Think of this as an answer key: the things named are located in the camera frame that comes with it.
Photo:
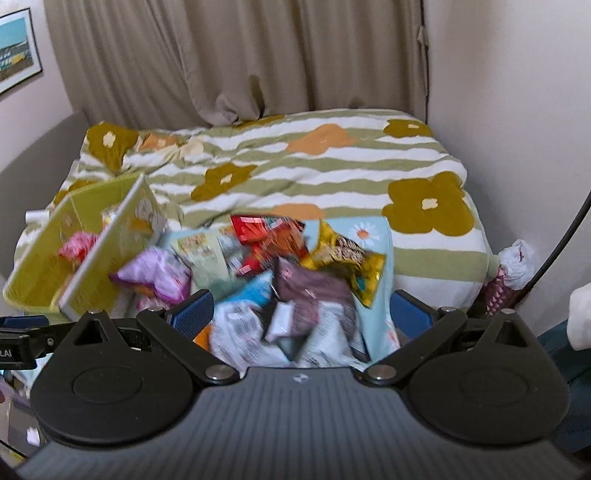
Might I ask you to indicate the pink patterned bag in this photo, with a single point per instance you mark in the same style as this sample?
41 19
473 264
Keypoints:
496 290

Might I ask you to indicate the blue snack packet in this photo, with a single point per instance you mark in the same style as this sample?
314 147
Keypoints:
251 290

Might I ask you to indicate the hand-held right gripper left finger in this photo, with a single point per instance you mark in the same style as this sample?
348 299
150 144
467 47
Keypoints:
193 313

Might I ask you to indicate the beige curtain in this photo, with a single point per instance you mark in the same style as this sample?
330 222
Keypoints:
231 55

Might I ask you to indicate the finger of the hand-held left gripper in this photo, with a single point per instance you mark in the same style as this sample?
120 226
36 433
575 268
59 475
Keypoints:
23 321

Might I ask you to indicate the red snack packet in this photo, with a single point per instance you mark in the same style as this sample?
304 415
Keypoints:
268 240

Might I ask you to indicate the white cloth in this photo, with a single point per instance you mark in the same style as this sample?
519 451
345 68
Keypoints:
581 318

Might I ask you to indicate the gold snack packet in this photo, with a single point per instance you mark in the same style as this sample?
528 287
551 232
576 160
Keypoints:
346 258

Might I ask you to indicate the framed wall picture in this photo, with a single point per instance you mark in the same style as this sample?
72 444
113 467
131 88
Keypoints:
16 46

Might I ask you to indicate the pale green cartoon snack packet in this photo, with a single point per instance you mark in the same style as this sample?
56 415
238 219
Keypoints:
203 256

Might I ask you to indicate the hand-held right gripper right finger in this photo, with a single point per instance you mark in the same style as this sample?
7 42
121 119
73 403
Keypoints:
410 314

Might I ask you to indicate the pale yellow snack packet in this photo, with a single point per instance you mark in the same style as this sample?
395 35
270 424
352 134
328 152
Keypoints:
111 217

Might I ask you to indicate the green striped floral blanket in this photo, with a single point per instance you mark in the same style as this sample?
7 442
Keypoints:
323 184

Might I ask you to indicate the yellow-green storage box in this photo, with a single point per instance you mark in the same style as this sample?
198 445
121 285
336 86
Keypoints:
41 277

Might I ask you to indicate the pink snack packet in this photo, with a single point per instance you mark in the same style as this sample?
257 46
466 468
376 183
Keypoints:
78 244

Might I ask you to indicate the white plastic bag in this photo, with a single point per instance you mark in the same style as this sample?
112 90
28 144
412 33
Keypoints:
517 263

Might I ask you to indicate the white printed snack packet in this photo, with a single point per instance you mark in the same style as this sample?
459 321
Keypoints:
332 341
235 332

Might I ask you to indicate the purple snack packet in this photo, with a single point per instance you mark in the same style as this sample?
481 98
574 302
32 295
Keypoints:
152 272

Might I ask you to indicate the dark teal fabric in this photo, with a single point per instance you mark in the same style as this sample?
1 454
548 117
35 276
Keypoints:
577 374

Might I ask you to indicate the maroon snack packet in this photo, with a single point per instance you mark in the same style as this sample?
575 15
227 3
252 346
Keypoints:
309 290

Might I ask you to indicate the light blue daisy pillow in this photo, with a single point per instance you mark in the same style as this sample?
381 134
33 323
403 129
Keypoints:
374 240

